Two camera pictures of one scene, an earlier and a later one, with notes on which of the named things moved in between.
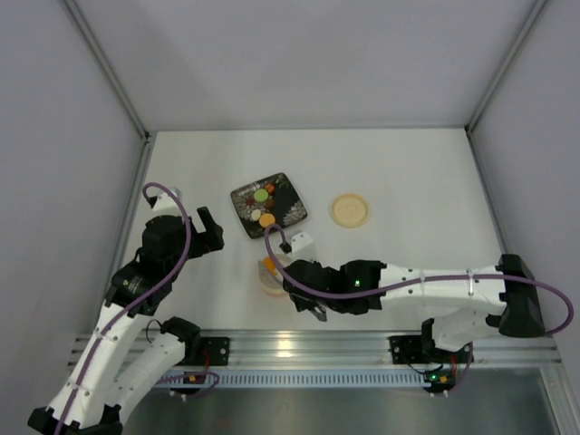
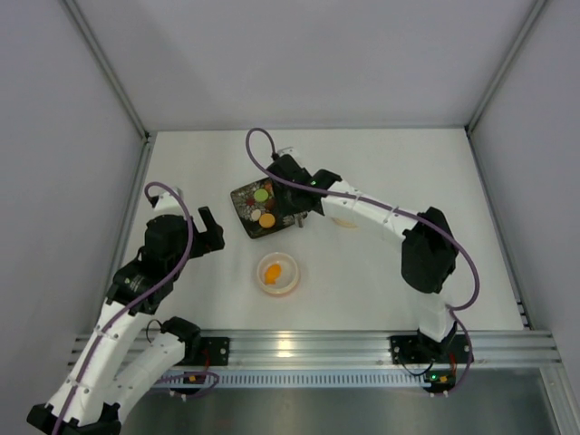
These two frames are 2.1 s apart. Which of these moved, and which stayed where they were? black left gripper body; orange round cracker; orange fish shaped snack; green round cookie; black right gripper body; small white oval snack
Moved: black right gripper body; orange fish shaped snack
Stayed: black left gripper body; green round cookie; orange round cracker; small white oval snack
